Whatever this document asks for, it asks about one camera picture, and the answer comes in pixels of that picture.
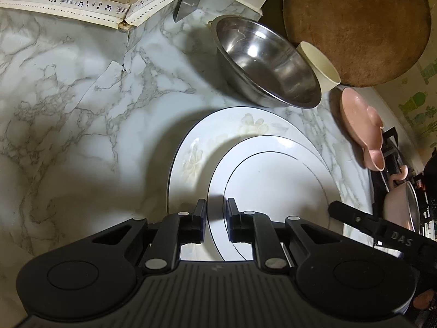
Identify round wooden cutting board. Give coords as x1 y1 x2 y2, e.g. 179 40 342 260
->
283 0 431 87

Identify pink mouse-shaped plate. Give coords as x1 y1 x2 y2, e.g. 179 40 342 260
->
339 87 386 171

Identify small white black-rimmed plate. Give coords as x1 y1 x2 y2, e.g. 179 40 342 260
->
207 136 337 262

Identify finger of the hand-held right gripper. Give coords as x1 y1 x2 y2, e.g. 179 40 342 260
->
328 201 380 238

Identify cream bowl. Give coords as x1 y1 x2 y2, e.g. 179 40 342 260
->
296 41 341 92

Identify green plant wall sticker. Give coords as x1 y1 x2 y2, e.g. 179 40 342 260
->
398 55 437 137

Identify large white floral plate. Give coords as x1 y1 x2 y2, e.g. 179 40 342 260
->
167 107 333 247

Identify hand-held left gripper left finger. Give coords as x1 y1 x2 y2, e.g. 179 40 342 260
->
89 198 207 277

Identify music note trim strip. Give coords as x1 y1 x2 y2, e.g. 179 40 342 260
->
125 0 185 26
0 0 132 30

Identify person's right hand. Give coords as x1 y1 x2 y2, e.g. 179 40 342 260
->
414 290 436 310

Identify stainless steel bowl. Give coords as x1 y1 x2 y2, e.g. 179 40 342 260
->
211 15 322 109

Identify black gas stove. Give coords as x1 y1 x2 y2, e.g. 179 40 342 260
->
370 126 437 247

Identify pink pan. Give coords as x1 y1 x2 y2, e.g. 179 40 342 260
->
382 166 421 233

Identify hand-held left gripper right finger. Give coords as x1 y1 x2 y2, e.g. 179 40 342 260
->
226 197 345 270

